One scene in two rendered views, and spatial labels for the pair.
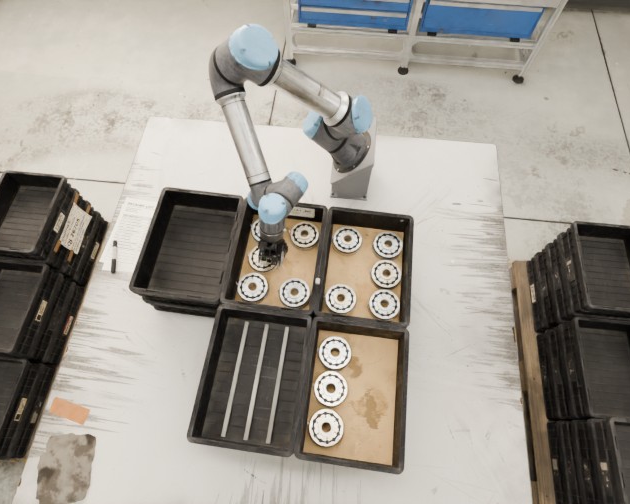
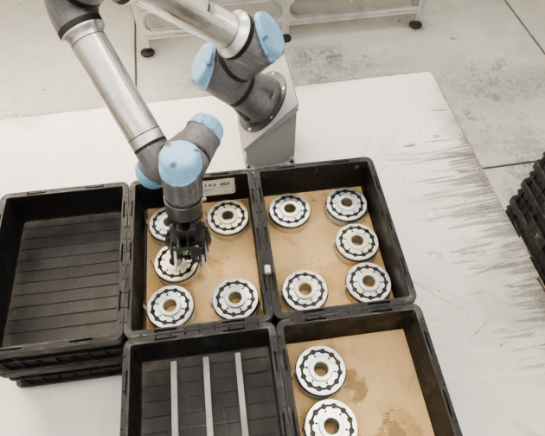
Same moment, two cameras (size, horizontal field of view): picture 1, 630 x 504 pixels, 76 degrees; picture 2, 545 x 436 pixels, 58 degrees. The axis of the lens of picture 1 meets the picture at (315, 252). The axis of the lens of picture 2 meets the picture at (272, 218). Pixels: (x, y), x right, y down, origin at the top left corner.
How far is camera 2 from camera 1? 0.32 m
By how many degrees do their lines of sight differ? 12
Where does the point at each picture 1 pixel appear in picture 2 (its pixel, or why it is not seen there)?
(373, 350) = (373, 353)
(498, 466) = not seen: outside the picture
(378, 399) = (405, 424)
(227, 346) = (150, 408)
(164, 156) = not seen: outside the picture
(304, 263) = (237, 257)
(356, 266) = (311, 243)
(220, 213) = (97, 218)
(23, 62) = not seen: outside the picture
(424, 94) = (317, 58)
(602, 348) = not seen: outside the picture
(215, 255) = (102, 278)
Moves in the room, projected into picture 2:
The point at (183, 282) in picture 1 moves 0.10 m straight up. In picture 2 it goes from (59, 329) to (41, 310)
